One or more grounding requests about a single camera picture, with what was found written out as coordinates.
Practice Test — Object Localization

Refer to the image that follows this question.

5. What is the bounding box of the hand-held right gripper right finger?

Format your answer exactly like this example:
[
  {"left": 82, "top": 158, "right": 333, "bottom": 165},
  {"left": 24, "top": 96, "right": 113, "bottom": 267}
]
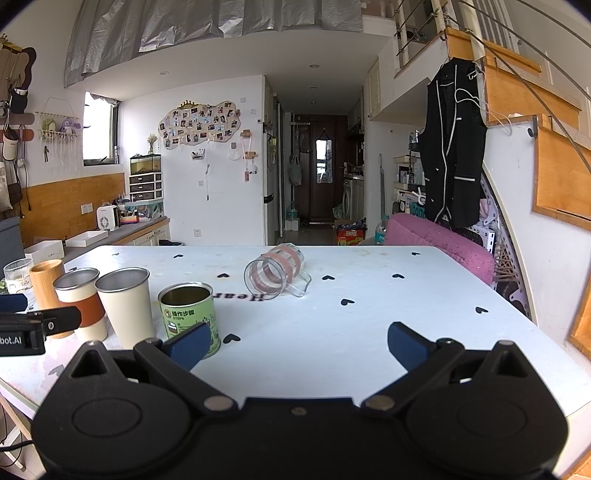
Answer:
[{"left": 362, "top": 322, "right": 539, "bottom": 413}]

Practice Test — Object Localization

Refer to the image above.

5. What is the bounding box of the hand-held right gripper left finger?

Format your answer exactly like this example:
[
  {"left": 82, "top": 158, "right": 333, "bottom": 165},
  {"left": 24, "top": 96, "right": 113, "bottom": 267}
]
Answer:
[{"left": 59, "top": 322, "right": 239, "bottom": 415}]

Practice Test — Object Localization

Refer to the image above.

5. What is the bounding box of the pink striped glass cup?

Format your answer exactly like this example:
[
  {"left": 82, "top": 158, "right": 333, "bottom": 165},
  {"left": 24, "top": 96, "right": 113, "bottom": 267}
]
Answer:
[{"left": 244, "top": 246, "right": 313, "bottom": 303}]

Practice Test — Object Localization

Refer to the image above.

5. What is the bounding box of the bamboo cup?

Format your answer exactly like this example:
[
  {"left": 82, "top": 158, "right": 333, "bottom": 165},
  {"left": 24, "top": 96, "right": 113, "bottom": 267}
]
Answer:
[{"left": 29, "top": 259, "right": 75, "bottom": 339}]

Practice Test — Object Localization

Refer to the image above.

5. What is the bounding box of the white cup with brown sleeve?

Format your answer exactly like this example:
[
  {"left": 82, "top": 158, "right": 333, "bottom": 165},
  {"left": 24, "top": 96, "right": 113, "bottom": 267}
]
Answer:
[{"left": 52, "top": 267, "right": 109, "bottom": 341}]

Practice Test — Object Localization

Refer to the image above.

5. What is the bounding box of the white metal cup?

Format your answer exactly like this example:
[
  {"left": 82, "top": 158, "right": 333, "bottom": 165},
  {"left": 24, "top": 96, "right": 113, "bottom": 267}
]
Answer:
[{"left": 95, "top": 268, "right": 155, "bottom": 350}]

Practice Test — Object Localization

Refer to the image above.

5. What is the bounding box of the clear drinking glass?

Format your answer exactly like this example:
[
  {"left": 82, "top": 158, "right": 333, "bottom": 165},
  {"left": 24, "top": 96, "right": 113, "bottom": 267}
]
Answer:
[{"left": 3, "top": 258, "right": 34, "bottom": 294}]

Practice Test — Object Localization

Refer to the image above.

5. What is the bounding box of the green tin can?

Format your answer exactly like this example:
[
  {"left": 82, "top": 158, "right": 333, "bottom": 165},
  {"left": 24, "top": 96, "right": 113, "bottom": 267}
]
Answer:
[{"left": 158, "top": 282, "right": 221, "bottom": 360}]

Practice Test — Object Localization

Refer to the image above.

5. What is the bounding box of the dark storage box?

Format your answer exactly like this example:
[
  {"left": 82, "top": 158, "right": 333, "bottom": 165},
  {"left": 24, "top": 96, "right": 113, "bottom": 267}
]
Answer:
[{"left": 0, "top": 216, "right": 26, "bottom": 280}]

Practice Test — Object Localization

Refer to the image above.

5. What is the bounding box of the white flat box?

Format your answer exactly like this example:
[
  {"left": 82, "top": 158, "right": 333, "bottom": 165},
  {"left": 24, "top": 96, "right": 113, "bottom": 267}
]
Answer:
[{"left": 23, "top": 239, "right": 66, "bottom": 265}]

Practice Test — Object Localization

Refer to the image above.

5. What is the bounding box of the white tray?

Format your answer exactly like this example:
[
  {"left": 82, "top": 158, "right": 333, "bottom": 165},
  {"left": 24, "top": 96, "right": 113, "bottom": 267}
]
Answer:
[{"left": 65, "top": 229, "right": 110, "bottom": 248}]

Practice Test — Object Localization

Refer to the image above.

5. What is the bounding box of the pink chair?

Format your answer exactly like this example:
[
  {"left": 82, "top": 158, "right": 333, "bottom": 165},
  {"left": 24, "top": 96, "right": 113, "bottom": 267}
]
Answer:
[{"left": 384, "top": 213, "right": 496, "bottom": 286}]

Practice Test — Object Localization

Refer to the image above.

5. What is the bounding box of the white countertop appliance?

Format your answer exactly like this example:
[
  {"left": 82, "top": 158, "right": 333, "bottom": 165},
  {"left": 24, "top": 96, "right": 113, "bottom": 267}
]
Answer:
[{"left": 95, "top": 205, "right": 121, "bottom": 231}]

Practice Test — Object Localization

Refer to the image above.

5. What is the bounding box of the kitchen counter cabinet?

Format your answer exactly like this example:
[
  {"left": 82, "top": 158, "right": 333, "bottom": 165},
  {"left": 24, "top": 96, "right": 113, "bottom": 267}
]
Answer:
[{"left": 62, "top": 216, "right": 171, "bottom": 259}]

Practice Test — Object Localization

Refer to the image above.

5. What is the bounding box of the red cardboard box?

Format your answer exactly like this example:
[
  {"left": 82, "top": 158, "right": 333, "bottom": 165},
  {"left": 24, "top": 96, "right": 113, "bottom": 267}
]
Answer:
[{"left": 335, "top": 225, "right": 369, "bottom": 247}]

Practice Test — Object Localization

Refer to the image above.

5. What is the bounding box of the washing machine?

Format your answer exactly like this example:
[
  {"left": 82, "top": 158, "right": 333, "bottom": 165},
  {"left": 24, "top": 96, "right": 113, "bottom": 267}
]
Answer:
[{"left": 343, "top": 178, "right": 366, "bottom": 221}]

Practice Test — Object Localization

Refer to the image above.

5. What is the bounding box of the small drawer unit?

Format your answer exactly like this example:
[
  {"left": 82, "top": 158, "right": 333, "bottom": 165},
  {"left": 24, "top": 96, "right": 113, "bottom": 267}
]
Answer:
[{"left": 128, "top": 172, "right": 165, "bottom": 202}]

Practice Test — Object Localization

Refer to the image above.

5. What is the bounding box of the dark wooden door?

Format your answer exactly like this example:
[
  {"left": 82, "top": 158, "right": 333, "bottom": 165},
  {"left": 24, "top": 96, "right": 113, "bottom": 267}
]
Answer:
[{"left": 309, "top": 115, "right": 348, "bottom": 225}]

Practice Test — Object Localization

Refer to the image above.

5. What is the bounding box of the fish tank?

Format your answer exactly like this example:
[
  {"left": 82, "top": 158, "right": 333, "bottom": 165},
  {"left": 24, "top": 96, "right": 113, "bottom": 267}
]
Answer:
[{"left": 130, "top": 154, "right": 163, "bottom": 175}]

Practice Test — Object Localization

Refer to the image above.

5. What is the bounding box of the window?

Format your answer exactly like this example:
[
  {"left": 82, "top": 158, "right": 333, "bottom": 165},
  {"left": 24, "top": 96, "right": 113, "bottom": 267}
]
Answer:
[{"left": 82, "top": 91, "right": 122, "bottom": 167}]

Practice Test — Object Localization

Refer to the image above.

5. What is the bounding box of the black jacket with white trim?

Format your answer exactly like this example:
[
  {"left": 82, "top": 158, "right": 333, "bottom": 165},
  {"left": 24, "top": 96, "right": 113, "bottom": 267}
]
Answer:
[{"left": 417, "top": 58, "right": 488, "bottom": 230}]

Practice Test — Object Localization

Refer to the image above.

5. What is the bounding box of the door mirror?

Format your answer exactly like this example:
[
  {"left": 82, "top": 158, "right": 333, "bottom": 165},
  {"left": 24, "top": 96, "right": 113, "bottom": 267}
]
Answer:
[{"left": 315, "top": 138, "right": 334, "bottom": 184}]

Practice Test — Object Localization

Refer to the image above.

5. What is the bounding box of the cloud-shaped photo board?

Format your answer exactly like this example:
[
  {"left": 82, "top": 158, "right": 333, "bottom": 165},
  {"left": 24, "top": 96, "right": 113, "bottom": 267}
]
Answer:
[{"left": 158, "top": 99, "right": 242, "bottom": 151}]

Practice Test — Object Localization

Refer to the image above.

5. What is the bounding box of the wooden staircase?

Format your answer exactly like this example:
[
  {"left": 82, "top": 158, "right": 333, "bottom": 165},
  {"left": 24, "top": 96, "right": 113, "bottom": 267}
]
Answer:
[{"left": 444, "top": 25, "right": 591, "bottom": 361}]

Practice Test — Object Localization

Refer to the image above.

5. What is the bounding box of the metal stair railing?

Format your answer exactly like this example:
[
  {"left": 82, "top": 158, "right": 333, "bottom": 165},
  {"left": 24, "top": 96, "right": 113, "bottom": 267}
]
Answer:
[{"left": 393, "top": 0, "right": 591, "bottom": 171}]

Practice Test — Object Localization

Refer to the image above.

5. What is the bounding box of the grey plastic sheet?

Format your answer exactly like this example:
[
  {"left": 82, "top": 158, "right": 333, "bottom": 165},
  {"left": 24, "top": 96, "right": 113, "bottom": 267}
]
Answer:
[{"left": 63, "top": 0, "right": 363, "bottom": 89}]

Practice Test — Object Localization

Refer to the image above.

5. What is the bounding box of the wall hanging organiser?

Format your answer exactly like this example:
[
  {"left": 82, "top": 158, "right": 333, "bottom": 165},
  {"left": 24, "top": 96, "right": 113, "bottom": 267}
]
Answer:
[{"left": 36, "top": 96, "right": 84, "bottom": 163}]

